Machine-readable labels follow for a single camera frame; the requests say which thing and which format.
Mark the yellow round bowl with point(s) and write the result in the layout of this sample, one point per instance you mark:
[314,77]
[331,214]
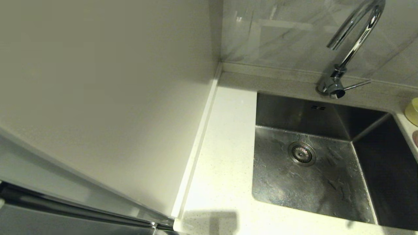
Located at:
[412,112]

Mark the white tall side panel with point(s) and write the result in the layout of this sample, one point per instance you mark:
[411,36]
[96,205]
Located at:
[98,81]

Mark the round metal drain strainer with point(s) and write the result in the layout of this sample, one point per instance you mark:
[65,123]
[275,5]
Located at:
[301,154]

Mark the chrome gooseneck faucet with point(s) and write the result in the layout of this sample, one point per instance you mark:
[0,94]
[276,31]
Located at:
[333,86]

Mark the steel refrigerator door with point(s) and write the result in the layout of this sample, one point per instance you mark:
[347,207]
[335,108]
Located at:
[32,163]

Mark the pink round bowl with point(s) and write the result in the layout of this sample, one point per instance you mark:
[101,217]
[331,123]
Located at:
[415,138]

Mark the stainless steel sink basin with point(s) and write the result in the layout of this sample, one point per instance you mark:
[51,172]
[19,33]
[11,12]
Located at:
[294,182]

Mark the white countertop edge strip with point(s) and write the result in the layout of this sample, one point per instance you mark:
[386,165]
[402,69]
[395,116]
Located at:
[196,147]

